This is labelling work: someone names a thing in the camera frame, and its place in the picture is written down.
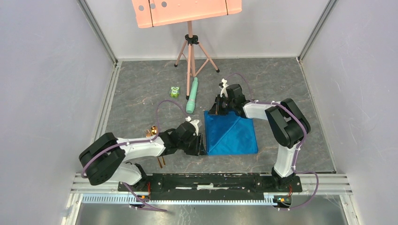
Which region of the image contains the pink music stand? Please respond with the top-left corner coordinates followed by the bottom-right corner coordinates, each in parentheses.
top-left (132, 0), bottom-right (242, 99)

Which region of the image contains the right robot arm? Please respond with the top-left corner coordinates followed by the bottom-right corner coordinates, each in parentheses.
top-left (209, 80), bottom-right (311, 191)

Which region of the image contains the gold fork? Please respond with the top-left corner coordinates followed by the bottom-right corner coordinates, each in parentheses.
top-left (146, 126), bottom-right (165, 168)

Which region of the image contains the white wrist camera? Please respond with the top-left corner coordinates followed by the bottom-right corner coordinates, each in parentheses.
top-left (185, 116), bottom-right (202, 135)
top-left (219, 78), bottom-right (228, 98)

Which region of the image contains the green owl toy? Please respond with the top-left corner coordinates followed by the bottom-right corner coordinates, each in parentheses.
top-left (169, 86), bottom-right (180, 98)

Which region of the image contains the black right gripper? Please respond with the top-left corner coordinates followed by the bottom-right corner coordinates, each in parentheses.
top-left (208, 94), bottom-right (235, 116)

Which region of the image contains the mint green flashlight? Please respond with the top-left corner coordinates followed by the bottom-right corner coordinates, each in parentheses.
top-left (186, 77), bottom-right (199, 114)

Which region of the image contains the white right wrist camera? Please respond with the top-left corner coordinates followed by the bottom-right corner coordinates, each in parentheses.
top-left (219, 78), bottom-right (228, 98)

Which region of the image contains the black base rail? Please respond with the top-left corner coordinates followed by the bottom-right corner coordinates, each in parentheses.
top-left (131, 173), bottom-right (303, 201)

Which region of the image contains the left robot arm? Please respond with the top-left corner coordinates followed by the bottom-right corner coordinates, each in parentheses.
top-left (79, 120), bottom-right (207, 191)

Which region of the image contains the blue cloth napkin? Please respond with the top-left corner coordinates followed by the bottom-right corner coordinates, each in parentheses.
top-left (204, 111), bottom-right (258, 156)

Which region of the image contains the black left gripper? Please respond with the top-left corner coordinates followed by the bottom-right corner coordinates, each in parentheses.
top-left (178, 132), bottom-right (207, 156)

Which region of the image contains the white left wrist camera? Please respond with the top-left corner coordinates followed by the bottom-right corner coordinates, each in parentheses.
top-left (185, 116), bottom-right (202, 135)

